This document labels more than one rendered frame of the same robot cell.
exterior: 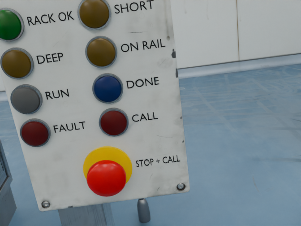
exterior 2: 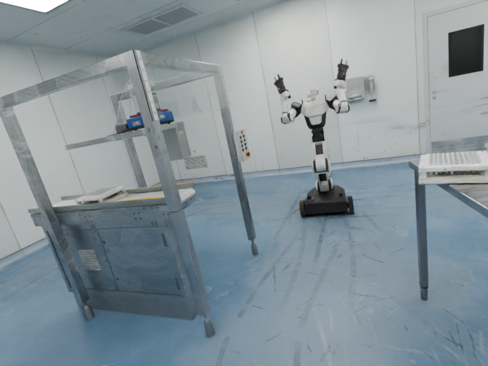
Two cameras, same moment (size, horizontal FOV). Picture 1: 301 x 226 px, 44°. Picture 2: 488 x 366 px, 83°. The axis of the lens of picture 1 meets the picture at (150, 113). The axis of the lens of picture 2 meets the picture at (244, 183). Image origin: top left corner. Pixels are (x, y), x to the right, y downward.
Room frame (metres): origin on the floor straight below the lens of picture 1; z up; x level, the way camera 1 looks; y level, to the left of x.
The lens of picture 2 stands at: (-0.50, 2.30, 1.34)
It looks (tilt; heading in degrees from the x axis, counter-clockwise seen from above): 15 degrees down; 293
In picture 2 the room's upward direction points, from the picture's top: 12 degrees counter-clockwise
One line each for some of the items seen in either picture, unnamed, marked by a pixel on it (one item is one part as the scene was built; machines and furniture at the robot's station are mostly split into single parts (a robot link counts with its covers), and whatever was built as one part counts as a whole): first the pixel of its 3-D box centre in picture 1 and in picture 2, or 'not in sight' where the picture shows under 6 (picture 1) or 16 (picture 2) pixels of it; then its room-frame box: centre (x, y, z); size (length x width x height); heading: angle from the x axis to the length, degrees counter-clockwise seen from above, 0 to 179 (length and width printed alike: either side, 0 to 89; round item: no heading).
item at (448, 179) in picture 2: not in sight; (453, 171); (-0.91, 0.91, 0.90); 0.24 x 0.24 x 0.02; 76
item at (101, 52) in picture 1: (101, 52); not in sight; (0.35, 0.04, 1.09); 0.03 x 0.01 x 0.03; 90
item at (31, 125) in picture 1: (35, 133); not in sight; (0.35, 0.12, 1.02); 0.03 x 0.01 x 0.03; 90
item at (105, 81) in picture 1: (107, 89); not in sight; (0.35, 0.04, 1.05); 0.03 x 0.01 x 0.03; 90
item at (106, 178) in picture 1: (107, 171); not in sight; (0.35, 0.05, 0.96); 0.04 x 0.04 x 0.04; 0
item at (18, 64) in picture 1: (16, 63); not in sight; (0.35, 0.12, 1.09); 0.03 x 0.01 x 0.03; 90
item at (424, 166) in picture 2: not in sight; (453, 161); (-0.91, 0.91, 0.95); 0.25 x 0.24 x 0.02; 76
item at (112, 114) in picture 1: (113, 123); not in sight; (0.35, 0.04, 1.02); 0.03 x 0.01 x 0.03; 90
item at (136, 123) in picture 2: not in sight; (151, 119); (0.61, 0.87, 1.39); 0.21 x 0.20 x 0.09; 90
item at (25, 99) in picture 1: (26, 100); not in sight; (0.35, 0.12, 1.05); 0.03 x 0.01 x 0.03; 90
